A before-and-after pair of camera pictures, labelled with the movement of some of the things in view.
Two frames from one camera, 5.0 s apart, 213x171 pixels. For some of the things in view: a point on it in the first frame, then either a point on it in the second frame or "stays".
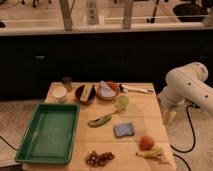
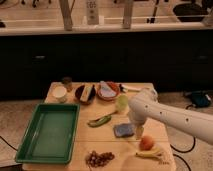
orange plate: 115,87 stays
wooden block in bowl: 85,92 stays
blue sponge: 121,130 stays
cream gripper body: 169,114 -> 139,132
